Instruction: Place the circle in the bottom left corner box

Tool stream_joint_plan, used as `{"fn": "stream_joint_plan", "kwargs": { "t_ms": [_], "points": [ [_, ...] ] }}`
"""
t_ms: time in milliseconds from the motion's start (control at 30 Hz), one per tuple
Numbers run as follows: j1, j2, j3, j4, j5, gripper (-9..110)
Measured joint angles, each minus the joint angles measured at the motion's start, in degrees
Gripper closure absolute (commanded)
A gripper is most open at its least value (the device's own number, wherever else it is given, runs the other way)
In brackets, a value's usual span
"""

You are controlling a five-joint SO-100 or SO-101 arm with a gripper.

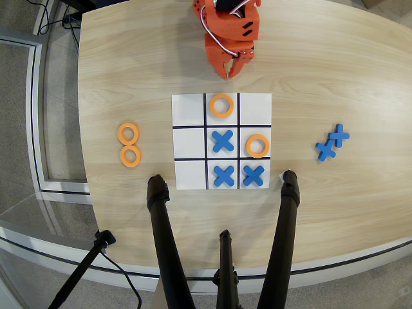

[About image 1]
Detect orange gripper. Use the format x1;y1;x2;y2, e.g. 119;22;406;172
205;32;256;80

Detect orange foam ring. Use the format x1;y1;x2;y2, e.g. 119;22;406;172
120;144;143;168
245;133;270;159
209;93;235;118
117;122;140;145

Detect white tic-tac-toe board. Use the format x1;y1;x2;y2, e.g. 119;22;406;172
171;93;273;191

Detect blue foam cross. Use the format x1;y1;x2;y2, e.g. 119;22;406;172
212;129;234;153
242;164;266;187
213;164;236;187
327;124;350;149
314;138;337;162

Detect black tripod leg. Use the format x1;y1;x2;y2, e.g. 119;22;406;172
212;229;241;309
146;174;196;309
256;169;301;309

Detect thin black stand pole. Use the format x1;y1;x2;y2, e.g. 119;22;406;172
47;229;117;309

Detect white robot wire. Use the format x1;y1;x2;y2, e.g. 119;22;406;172
199;5;241;59

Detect black floor cable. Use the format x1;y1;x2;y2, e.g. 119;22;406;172
61;5;81;51
37;0;54;36

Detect gray glass partition frame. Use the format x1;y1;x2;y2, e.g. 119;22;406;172
0;27;91;197

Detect black stand cable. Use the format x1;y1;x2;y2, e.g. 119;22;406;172
99;250;142;309

